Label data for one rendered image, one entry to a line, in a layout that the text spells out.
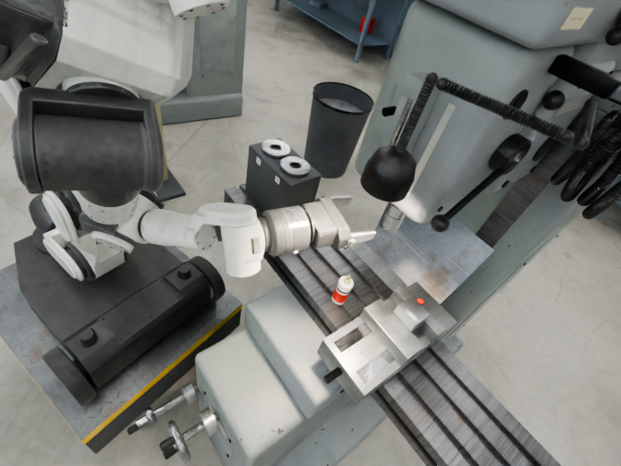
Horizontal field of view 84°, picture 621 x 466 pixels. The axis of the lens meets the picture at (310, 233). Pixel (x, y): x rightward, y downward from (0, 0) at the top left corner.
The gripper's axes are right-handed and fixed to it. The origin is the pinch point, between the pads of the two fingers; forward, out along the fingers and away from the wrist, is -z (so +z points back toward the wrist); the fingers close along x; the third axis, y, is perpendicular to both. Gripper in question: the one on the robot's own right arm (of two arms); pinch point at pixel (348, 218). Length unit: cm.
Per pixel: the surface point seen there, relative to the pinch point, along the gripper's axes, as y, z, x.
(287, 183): 14.7, 0.6, 28.8
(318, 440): 104, -6, -23
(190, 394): 71, 36, 0
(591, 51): -37.2, -26.4, -7.4
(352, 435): 104, -20, -27
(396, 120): -24.0, 0.0, -2.1
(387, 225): 2.8, -10.0, -1.6
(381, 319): 21.6, -7.9, -14.7
